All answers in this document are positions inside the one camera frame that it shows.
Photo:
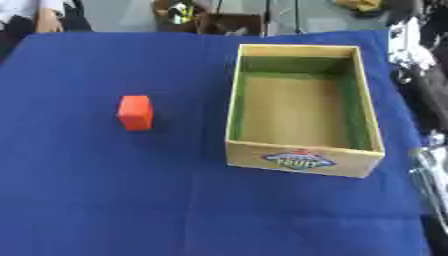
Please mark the brown open cardboard box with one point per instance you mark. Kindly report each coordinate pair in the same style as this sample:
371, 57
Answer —
219, 21

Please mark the tan cardboard box green inside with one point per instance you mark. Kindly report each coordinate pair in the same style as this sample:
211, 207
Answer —
294, 110

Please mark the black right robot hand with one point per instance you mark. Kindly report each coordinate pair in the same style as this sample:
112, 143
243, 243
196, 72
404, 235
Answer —
427, 96

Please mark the orange block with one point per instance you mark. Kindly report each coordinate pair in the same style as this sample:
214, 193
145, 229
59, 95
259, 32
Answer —
135, 113

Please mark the black tripod leg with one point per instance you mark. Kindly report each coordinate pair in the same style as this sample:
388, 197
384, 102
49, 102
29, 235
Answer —
297, 16
266, 16

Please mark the person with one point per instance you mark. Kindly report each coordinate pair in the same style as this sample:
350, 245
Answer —
20, 13

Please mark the yellow cloth bundle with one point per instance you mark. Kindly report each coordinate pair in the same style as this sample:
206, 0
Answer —
360, 4

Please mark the person's hand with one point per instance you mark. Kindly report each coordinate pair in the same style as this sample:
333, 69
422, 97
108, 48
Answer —
48, 22

